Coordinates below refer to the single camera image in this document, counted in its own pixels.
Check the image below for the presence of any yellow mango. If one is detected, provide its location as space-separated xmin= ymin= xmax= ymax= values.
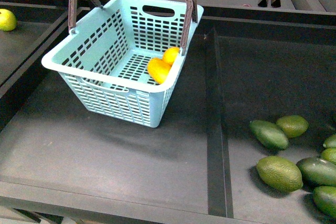
xmin=147 ymin=58 xmax=171 ymax=84

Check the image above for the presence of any yellow lemon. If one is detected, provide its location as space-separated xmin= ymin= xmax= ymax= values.
xmin=162 ymin=47 xmax=180 ymax=66

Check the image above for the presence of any light blue plastic basket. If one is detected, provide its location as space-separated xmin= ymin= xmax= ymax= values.
xmin=41 ymin=0 xmax=204 ymax=129

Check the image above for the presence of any black display shelf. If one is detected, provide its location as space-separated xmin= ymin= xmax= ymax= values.
xmin=1 ymin=0 xmax=335 ymax=223

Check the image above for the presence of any green avocado large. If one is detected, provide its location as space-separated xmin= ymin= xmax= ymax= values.
xmin=256 ymin=156 xmax=303 ymax=193

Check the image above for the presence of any dark green avocado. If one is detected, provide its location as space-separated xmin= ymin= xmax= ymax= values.
xmin=296 ymin=157 xmax=335 ymax=187

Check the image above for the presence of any yellow green apple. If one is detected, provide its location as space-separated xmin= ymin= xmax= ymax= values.
xmin=0 ymin=9 xmax=17 ymax=31

